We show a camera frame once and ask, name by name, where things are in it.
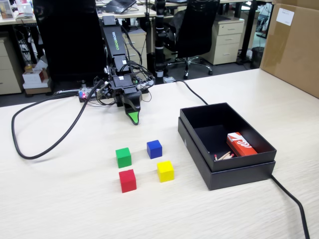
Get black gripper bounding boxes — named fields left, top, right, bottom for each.
left=109, top=74, right=143, bottom=126

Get green cube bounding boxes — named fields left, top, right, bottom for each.
left=115, top=147, right=132, bottom=169

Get blue cube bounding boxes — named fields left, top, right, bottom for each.
left=146, top=139, right=163, bottom=160

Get yellow cube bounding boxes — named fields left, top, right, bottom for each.
left=157, top=160, right=175, bottom=183

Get red cube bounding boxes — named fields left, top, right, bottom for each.
left=118, top=169, right=137, bottom=194

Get controller circuit board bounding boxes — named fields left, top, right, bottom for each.
left=78, top=87, right=99, bottom=103

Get black pole white bands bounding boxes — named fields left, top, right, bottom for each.
left=154, top=0, right=167, bottom=85

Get black high-back office chair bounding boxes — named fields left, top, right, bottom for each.
left=32, top=0, right=107, bottom=83

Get beige office desk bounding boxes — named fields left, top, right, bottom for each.
left=0, top=3, right=158, bottom=25

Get flat brown white box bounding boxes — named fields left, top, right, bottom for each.
left=23, top=82, right=52, bottom=96

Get black chair chrome base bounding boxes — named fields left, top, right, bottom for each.
left=165, top=0, right=220, bottom=80

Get black laptop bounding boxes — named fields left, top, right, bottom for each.
left=102, top=0, right=138, bottom=14

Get white cardboard box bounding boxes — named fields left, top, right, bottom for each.
left=22, top=67, right=50, bottom=85

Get orange matchbox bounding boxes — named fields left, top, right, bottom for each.
left=226, top=131, right=258, bottom=158

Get black cardboard box tray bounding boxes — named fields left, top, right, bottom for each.
left=179, top=102, right=278, bottom=173

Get black open box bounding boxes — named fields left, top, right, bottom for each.
left=177, top=117, right=277, bottom=191

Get black waste bin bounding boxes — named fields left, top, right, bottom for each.
left=250, top=46, right=265, bottom=70

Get black desk leg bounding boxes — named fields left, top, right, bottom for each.
left=240, top=0, right=258, bottom=66

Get small white box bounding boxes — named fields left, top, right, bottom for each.
left=18, top=0, right=35, bottom=17

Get large brown cardboard box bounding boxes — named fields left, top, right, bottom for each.
left=259, top=0, right=319, bottom=100

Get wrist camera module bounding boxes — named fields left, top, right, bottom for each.
left=96, top=82, right=112, bottom=100

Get beige drawer pedestal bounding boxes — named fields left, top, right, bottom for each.
left=203, top=18, right=245, bottom=66
left=121, top=31, right=148, bottom=70
left=0, top=37, right=23, bottom=96

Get thick black sleeved cable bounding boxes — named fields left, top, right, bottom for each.
left=11, top=79, right=104, bottom=160

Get picture frame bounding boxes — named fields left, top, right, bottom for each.
left=0, top=0, right=15, bottom=20

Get black power cable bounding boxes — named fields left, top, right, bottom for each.
left=171, top=79, right=311, bottom=239

